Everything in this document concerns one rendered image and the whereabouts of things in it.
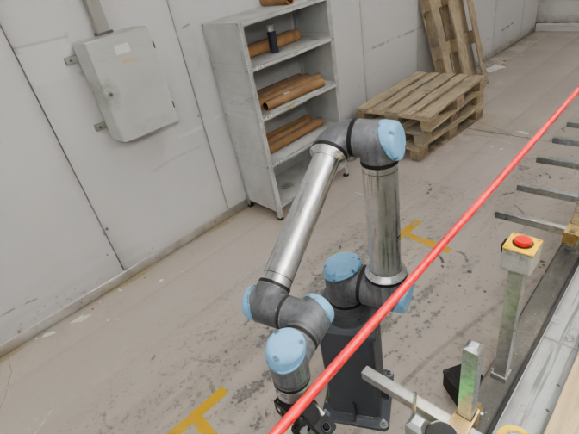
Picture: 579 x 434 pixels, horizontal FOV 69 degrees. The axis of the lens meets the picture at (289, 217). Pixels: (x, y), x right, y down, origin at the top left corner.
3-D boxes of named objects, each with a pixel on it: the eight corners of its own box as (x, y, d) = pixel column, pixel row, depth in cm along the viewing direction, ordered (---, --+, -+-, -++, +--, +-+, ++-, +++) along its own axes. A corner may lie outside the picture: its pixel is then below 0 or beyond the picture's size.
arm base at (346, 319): (320, 325, 171) (318, 308, 166) (330, 293, 186) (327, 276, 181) (367, 331, 165) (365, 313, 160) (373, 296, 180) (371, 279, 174)
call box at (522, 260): (499, 269, 106) (501, 245, 102) (509, 255, 110) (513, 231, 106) (528, 280, 102) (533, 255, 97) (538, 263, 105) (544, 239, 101)
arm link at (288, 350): (314, 331, 93) (292, 367, 86) (319, 365, 100) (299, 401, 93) (277, 319, 97) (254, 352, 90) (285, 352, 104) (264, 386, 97)
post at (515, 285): (489, 376, 130) (506, 266, 106) (495, 366, 133) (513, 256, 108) (505, 384, 127) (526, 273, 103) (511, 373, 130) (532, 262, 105)
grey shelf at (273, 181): (248, 206, 381) (200, 23, 298) (314, 164, 427) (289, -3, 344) (280, 220, 352) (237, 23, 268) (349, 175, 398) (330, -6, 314)
